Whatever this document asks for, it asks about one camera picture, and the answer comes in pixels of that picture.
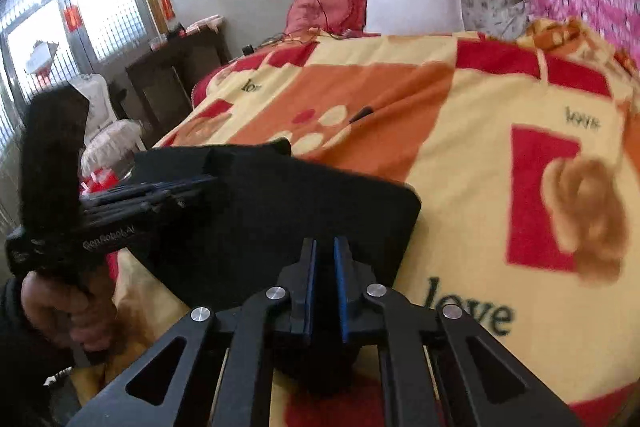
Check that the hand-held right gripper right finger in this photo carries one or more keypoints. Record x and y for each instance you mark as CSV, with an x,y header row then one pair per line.
x,y
341,297

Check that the white chair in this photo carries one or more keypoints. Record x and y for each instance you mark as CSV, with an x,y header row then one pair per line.
x,y
97,97

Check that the black pants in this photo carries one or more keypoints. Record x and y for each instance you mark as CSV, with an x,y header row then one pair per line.
x,y
300,207

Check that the pale pink cloth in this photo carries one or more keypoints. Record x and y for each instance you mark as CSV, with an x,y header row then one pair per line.
x,y
205,24

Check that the dark wooden desk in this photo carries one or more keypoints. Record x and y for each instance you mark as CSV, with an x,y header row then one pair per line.
x,y
170,77

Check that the white pillow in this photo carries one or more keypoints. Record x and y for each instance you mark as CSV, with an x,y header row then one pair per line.
x,y
410,2

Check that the red round cushion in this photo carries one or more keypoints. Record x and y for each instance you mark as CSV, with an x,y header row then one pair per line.
x,y
310,12

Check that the red window sign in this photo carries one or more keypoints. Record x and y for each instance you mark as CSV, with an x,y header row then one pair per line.
x,y
73,19

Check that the orange yellow red printed blanket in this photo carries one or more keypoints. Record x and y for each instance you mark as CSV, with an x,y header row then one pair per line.
x,y
450,157

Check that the red wall sign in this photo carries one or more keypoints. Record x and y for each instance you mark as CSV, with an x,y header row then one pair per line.
x,y
167,8

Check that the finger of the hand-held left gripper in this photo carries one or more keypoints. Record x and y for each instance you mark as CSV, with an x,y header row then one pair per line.
x,y
150,207
165,184

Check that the white paper decoration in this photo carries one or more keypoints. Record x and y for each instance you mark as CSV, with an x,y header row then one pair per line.
x,y
41,57

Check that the person's left forearm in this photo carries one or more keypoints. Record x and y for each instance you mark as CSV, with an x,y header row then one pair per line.
x,y
25,357

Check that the red bag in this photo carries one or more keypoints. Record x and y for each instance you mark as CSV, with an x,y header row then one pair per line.
x,y
102,181

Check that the person's left hand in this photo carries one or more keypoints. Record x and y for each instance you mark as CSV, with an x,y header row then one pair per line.
x,y
65,307

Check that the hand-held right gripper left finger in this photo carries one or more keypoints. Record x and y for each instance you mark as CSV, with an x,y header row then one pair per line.
x,y
310,297

